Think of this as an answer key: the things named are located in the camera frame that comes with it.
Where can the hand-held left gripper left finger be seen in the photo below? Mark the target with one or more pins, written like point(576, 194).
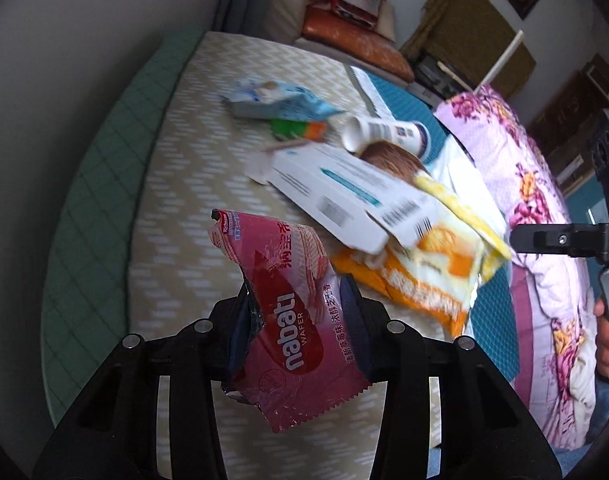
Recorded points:
point(239, 321)

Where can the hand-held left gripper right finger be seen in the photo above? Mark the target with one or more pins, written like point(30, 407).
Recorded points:
point(357, 326)

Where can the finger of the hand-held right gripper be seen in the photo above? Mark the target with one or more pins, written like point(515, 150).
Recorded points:
point(554, 240)

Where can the pink wafer wrapper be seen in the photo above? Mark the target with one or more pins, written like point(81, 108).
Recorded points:
point(284, 340)

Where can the orange yellow snack bag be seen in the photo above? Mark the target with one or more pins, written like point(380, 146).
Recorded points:
point(434, 260)

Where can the light blue milk carton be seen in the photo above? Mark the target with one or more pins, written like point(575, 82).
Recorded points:
point(264, 102)

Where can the person's right hand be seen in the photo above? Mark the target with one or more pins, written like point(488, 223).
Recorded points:
point(607, 345)

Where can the pink floral blanket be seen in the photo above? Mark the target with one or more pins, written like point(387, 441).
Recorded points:
point(534, 200)

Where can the brown wooden cabinet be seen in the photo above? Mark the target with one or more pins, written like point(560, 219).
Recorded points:
point(569, 110)

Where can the teal textured mat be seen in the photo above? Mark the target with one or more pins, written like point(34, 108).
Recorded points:
point(494, 320)

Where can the white flattened cardboard box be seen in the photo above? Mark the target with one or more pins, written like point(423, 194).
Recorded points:
point(334, 185)

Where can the white stick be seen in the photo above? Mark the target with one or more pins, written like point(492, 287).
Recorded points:
point(499, 60)

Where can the beige patterned mattress pad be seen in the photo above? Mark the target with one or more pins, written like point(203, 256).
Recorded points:
point(194, 170)

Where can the brown round object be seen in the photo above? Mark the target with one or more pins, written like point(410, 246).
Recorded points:
point(389, 157)

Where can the green quilted mattress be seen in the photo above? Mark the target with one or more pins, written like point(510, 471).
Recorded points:
point(94, 210)

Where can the person's blue jeans leg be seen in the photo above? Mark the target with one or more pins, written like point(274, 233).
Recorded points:
point(604, 420)

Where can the white cylindrical tube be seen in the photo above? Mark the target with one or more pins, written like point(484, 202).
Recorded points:
point(379, 132)

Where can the small green orange carton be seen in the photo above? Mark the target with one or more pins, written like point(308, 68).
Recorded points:
point(294, 129)

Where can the olive cloth cover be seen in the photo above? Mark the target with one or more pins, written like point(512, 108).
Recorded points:
point(464, 25)

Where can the long white paper strip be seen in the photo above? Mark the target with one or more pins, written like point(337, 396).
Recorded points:
point(372, 92)

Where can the orange cushion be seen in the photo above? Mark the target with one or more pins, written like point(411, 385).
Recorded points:
point(354, 35)

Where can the cream leather cushion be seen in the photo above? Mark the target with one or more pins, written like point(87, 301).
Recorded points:
point(284, 0)

